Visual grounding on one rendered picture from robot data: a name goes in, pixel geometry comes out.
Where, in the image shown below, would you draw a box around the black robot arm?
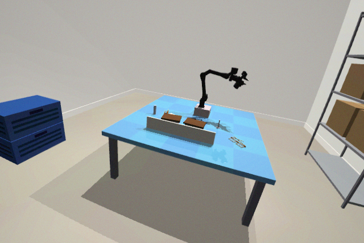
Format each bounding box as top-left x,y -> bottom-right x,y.
198,68 -> 238,108

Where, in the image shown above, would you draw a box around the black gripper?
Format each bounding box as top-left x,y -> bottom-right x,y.
233,71 -> 248,89

